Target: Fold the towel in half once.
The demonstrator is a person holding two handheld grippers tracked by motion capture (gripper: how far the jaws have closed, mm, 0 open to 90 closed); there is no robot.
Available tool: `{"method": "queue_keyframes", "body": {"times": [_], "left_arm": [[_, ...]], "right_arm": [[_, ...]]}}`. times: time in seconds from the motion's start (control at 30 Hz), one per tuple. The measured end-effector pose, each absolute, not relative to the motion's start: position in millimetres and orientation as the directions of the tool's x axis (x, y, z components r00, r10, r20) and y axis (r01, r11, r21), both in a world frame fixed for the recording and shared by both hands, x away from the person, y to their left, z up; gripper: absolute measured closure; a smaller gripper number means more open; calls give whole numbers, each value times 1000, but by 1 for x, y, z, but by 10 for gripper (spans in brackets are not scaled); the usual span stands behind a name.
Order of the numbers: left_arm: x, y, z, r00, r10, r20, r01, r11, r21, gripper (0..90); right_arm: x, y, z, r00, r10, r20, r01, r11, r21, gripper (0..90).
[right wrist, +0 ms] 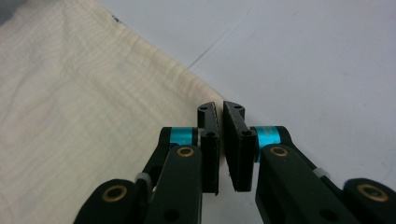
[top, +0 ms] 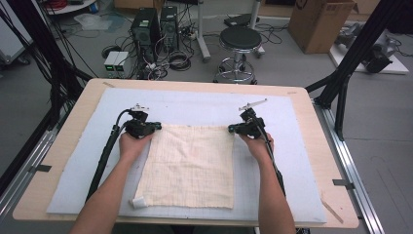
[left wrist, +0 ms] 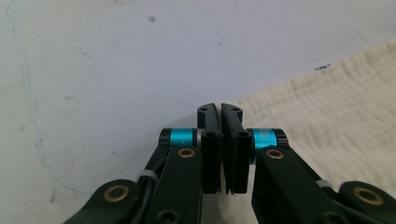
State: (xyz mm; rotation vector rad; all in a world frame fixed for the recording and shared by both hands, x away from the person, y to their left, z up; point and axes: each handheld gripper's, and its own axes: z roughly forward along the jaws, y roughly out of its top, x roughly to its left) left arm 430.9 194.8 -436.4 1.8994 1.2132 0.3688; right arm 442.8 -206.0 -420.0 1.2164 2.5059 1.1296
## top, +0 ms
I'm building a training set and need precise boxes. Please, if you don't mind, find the grey metal bracket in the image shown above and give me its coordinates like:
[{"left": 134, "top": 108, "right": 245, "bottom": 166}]
[
  {"left": 332, "top": 178, "right": 356, "bottom": 190},
  {"left": 28, "top": 164, "right": 53, "bottom": 174}
]

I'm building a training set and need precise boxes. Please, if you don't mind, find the person's left hand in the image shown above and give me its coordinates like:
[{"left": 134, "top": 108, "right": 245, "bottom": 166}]
[{"left": 118, "top": 131, "right": 154, "bottom": 164}]

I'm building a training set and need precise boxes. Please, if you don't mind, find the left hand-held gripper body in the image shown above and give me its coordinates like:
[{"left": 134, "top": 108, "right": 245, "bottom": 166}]
[{"left": 124, "top": 102, "right": 157, "bottom": 139}]

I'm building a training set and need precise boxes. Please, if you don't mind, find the white desk leg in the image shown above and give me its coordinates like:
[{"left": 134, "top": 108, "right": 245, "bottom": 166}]
[
  {"left": 249, "top": 0, "right": 266, "bottom": 58},
  {"left": 196, "top": 0, "right": 212, "bottom": 62}
]

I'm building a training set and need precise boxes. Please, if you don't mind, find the cardboard box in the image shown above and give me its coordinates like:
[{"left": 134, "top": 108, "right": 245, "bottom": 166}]
[{"left": 286, "top": 0, "right": 357, "bottom": 55}]

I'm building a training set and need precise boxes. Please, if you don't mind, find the black flat case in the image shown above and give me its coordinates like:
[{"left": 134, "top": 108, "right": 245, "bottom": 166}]
[{"left": 223, "top": 13, "right": 261, "bottom": 27}]

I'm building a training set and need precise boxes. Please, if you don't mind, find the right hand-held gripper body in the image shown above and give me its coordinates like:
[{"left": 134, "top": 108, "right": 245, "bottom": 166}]
[{"left": 238, "top": 97, "right": 268, "bottom": 140}]

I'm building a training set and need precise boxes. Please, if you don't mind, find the aluminium rail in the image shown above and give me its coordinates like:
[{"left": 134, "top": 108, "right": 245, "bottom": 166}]
[
  {"left": 0, "top": 126, "right": 57, "bottom": 215},
  {"left": 313, "top": 98, "right": 386, "bottom": 234}
]

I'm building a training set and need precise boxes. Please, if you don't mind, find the white board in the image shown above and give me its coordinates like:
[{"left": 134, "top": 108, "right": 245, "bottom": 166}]
[{"left": 328, "top": 22, "right": 410, "bottom": 76}]

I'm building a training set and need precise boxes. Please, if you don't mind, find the white power supply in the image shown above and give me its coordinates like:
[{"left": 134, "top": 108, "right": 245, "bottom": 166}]
[
  {"left": 113, "top": 52, "right": 131, "bottom": 74},
  {"left": 103, "top": 51, "right": 121, "bottom": 74}
]

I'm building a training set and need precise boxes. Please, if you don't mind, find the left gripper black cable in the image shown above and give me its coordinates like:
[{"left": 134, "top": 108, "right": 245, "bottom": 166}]
[{"left": 85, "top": 108, "right": 135, "bottom": 203}]

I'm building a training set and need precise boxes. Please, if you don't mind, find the white grid mat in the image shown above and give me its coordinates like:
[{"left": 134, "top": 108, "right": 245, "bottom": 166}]
[{"left": 46, "top": 87, "right": 327, "bottom": 225}]

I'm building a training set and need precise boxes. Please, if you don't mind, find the black round stool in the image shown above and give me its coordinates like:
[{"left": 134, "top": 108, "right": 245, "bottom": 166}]
[{"left": 212, "top": 25, "right": 265, "bottom": 86}]

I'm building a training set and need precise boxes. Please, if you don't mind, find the black computer tower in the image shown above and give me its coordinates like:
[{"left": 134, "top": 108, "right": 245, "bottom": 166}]
[
  {"left": 131, "top": 8, "right": 162, "bottom": 50},
  {"left": 160, "top": 5, "right": 180, "bottom": 53}
]

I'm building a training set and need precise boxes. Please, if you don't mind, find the round white table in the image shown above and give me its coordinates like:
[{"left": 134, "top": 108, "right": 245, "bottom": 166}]
[{"left": 45, "top": 0, "right": 98, "bottom": 16}]

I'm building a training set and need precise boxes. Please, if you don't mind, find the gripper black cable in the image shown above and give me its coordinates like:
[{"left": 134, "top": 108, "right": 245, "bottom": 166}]
[
  {"left": 251, "top": 115, "right": 287, "bottom": 198},
  {"left": 85, "top": 108, "right": 135, "bottom": 203}
]

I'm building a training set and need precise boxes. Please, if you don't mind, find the person's right hand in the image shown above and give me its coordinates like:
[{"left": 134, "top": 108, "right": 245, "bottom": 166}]
[{"left": 238, "top": 132, "right": 275, "bottom": 164}]

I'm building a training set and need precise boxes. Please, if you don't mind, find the black and grey device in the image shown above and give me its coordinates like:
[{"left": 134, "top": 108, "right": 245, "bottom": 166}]
[{"left": 363, "top": 33, "right": 403, "bottom": 74}]

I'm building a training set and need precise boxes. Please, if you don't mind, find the coiled black cable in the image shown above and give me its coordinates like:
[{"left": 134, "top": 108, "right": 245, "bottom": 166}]
[
  {"left": 169, "top": 50, "right": 193, "bottom": 72},
  {"left": 100, "top": 44, "right": 123, "bottom": 59}
]

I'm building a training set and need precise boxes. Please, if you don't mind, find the black metal frame stand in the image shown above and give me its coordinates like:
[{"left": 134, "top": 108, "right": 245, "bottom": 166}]
[
  {"left": 0, "top": 0, "right": 94, "bottom": 131},
  {"left": 305, "top": 0, "right": 413, "bottom": 142}
]

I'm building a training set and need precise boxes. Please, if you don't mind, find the clear plastic bag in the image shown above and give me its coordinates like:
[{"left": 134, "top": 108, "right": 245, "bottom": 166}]
[{"left": 73, "top": 13, "right": 113, "bottom": 32}]

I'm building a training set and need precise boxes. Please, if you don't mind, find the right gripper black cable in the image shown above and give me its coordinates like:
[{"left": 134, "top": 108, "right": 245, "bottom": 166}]
[{"left": 251, "top": 115, "right": 287, "bottom": 198}]

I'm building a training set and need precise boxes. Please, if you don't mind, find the thin wooden stick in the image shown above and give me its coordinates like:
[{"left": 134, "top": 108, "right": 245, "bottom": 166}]
[{"left": 320, "top": 194, "right": 345, "bottom": 224}]

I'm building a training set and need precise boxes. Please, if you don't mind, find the cream cloth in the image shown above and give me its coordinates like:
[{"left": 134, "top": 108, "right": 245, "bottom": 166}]
[{"left": 131, "top": 123, "right": 236, "bottom": 210}]

